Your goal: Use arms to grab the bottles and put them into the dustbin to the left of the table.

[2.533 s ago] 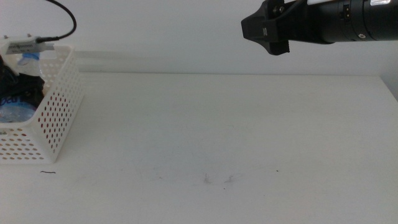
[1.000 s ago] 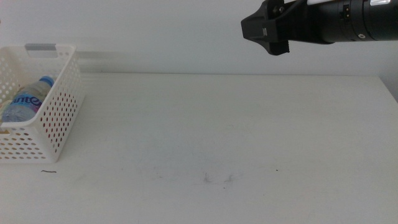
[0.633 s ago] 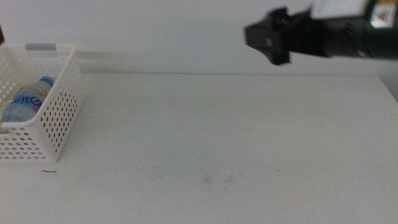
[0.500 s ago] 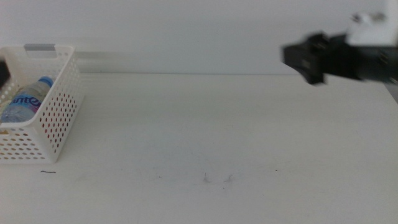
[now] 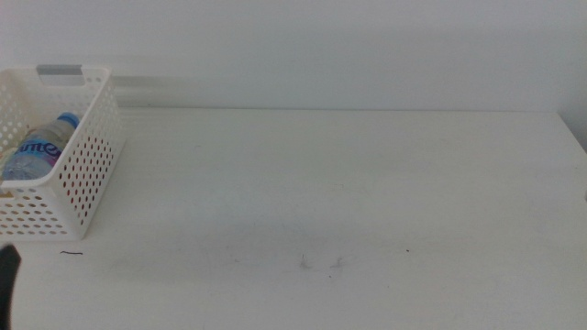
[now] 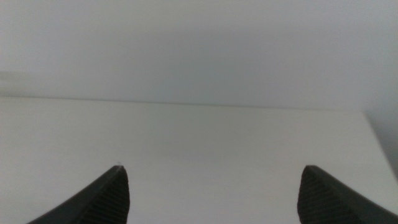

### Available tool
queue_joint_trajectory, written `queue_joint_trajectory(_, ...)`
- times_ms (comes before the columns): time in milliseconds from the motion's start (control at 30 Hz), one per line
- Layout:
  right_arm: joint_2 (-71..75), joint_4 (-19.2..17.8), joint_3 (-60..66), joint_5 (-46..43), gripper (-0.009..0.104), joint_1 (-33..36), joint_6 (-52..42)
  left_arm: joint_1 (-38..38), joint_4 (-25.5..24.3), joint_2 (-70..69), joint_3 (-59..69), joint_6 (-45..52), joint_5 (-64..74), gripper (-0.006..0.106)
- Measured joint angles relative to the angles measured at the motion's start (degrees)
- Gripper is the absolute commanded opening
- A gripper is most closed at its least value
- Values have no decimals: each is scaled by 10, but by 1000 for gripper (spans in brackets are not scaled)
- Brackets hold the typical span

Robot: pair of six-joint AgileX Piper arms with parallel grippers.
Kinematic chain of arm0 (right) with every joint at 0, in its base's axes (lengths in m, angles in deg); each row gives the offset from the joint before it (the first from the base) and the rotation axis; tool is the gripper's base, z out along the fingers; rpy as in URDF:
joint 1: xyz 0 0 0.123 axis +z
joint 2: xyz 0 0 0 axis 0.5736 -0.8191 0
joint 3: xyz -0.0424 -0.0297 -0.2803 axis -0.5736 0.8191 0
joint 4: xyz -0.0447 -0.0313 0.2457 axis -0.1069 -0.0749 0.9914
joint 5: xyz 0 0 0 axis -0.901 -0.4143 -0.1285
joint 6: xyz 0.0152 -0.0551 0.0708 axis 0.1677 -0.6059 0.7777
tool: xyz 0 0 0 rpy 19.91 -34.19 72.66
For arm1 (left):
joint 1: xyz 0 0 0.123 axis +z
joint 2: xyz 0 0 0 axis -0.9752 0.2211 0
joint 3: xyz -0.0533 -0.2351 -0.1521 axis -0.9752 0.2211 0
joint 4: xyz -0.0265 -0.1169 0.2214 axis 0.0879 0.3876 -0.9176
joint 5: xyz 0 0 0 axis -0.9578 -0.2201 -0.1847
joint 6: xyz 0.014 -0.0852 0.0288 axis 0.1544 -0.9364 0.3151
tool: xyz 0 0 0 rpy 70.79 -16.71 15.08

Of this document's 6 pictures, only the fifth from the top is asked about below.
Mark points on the clear water bottle blue cap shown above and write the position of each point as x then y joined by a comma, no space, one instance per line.
41,149

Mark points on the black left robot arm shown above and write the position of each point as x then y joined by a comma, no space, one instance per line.
8,284

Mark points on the white perforated plastic basket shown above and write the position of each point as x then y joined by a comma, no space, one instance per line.
98,137

